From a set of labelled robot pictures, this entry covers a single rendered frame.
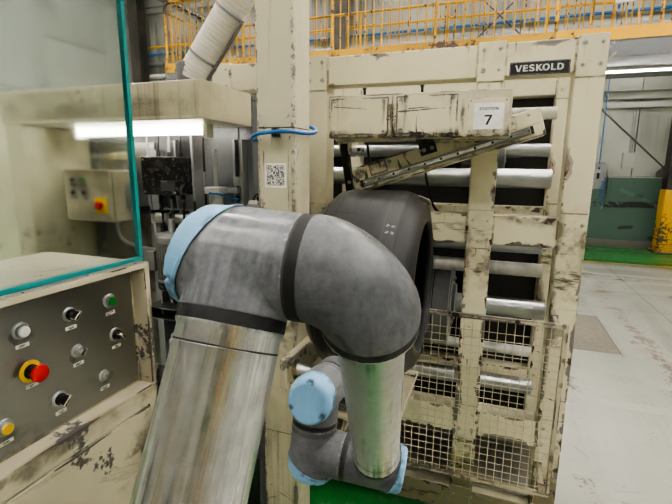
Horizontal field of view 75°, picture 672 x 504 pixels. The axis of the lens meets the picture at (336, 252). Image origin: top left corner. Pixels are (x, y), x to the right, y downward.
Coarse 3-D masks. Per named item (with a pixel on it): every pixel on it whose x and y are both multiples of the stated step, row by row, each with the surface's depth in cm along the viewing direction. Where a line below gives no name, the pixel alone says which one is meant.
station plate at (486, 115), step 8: (480, 104) 137; (488, 104) 136; (496, 104) 136; (504, 104) 135; (480, 112) 138; (488, 112) 137; (496, 112) 136; (480, 120) 138; (488, 120) 137; (496, 120) 136; (480, 128) 138; (488, 128) 138; (496, 128) 137
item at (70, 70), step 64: (0, 0) 86; (64, 0) 98; (0, 64) 87; (64, 64) 99; (128, 64) 116; (0, 128) 88; (64, 128) 100; (128, 128) 118; (0, 192) 88; (64, 192) 102; (128, 192) 119; (0, 256) 89; (64, 256) 103; (128, 256) 121
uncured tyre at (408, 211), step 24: (360, 192) 131; (384, 192) 130; (408, 192) 131; (336, 216) 122; (360, 216) 120; (384, 216) 118; (408, 216) 119; (384, 240) 113; (408, 240) 115; (432, 240) 149; (408, 264) 113; (432, 264) 154; (312, 336) 123; (408, 360) 123
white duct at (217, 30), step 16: (224, 0) 162; (240, 0) 162; (208, 16) 166; (224, 16) 164; (240, 16) 165; (208, 32) 166; (224, 32) 167; (192, 48) 170; (208, 48) 169; (224, 48) 171; (192, 64) 171; (208, 64) 172
